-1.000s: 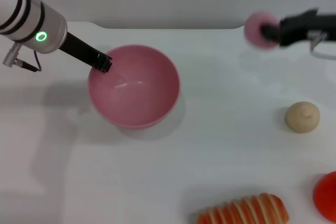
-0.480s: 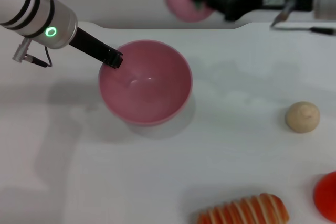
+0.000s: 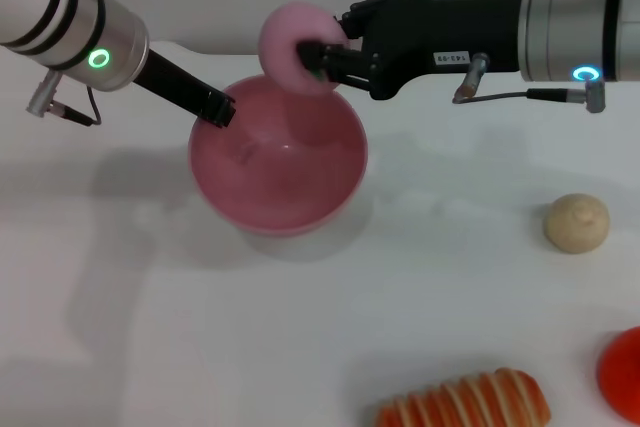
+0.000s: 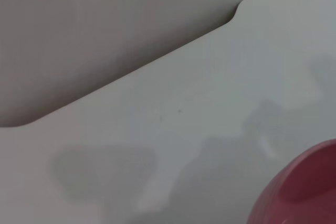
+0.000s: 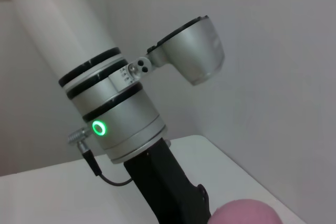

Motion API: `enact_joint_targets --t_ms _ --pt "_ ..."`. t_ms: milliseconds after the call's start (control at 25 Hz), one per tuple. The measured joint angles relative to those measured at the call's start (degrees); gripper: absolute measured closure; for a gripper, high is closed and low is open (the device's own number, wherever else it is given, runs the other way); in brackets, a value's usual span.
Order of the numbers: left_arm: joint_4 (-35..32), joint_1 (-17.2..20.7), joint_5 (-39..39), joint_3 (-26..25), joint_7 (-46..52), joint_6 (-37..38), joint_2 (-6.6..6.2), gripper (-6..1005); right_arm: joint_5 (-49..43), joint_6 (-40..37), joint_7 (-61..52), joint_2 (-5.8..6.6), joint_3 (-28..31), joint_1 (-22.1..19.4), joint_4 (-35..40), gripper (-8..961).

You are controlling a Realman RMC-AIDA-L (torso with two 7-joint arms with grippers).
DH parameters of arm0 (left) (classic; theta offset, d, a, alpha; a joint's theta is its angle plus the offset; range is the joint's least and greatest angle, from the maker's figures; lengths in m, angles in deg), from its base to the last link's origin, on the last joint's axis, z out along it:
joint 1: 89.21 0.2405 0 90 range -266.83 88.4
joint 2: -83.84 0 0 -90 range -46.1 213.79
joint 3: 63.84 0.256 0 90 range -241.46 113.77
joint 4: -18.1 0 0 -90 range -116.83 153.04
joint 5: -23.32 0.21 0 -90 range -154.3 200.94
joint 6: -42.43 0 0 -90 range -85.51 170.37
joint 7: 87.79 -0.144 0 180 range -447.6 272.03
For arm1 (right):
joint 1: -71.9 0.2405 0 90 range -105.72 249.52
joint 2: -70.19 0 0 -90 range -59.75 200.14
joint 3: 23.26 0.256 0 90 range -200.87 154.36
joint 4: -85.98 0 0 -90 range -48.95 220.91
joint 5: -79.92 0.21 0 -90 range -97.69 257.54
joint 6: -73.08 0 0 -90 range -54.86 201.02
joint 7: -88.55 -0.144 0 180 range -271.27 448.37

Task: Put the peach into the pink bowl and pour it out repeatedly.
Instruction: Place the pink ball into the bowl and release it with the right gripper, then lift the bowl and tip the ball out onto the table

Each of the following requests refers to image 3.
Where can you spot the orange striped toy bread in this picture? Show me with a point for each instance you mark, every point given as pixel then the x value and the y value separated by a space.
pixel 465 402

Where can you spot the pink toy peach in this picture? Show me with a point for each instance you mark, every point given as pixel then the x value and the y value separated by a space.
pixel 282 47

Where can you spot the beige round toy bun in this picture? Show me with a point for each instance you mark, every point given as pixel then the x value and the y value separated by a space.
pixel 575 224

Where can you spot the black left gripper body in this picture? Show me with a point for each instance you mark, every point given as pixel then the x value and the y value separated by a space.
pixel 172 84

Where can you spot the pink plastic bowl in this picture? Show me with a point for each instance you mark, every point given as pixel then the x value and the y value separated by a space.
pixel 280 172

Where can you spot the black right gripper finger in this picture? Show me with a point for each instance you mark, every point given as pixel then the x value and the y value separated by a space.
pixel 340 64
pixel 350 24

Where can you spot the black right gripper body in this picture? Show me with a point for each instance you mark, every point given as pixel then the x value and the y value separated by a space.
pixel 425 32

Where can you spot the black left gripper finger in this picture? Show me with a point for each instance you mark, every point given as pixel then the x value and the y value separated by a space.
pixel 217 109

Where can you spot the red toy tomato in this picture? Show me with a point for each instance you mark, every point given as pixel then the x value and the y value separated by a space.
pixel 622 372

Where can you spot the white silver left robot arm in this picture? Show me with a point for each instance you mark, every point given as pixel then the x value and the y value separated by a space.
pixel 60 17

